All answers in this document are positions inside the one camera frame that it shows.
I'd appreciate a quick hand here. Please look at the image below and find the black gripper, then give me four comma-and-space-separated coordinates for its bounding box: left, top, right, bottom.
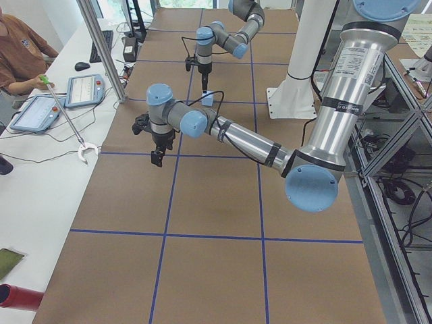
131, 113, 176, 168
185, 55, 212, 92

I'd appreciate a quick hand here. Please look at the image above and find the light blue foam block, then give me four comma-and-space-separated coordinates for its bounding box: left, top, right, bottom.
200, 91, 214, 107

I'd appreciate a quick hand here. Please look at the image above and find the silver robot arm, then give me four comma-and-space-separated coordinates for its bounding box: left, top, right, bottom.
132, 1, 419, 213
185, 0, 265, 94

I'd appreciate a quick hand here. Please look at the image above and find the reacher grabber tool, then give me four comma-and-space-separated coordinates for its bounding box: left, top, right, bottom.
39, 75, 100, 167

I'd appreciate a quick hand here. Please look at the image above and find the black power box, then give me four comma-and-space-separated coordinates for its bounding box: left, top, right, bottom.
123, 37, 138, 63

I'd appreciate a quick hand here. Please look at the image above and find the far teach pendant tablet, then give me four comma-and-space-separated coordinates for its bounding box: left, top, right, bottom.
65, 74, 105, 108

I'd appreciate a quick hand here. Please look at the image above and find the teach pendant tablet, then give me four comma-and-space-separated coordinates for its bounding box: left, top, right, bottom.
9, 95, 61, 132
65, 74, 105, 108

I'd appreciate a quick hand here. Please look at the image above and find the black keyboard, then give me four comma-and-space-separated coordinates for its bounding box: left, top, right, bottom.
89, 30, 115, 64

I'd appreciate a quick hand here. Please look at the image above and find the black computer mouse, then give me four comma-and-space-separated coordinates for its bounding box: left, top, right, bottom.
74, 61, 90, 72

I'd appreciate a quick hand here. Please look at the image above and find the near teach pendant tablet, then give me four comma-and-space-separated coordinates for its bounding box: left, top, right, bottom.
9, 95, 61, 132

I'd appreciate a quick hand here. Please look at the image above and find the person in brown shirt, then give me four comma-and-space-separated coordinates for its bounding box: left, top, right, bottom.
1, 13, 58, 96

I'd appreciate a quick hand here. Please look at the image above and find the green cloth pouch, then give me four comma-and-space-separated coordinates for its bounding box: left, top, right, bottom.
0, 248, 25, 279

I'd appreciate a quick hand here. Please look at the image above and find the red cylinder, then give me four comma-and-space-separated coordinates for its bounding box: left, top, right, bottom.
1, 284, 44, 311

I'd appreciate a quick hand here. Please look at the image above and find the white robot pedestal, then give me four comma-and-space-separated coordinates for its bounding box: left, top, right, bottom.
267, 0, 338, 119

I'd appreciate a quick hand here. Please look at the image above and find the aluminium frame post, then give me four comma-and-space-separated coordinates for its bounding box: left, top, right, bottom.
76, 0, 126, 103

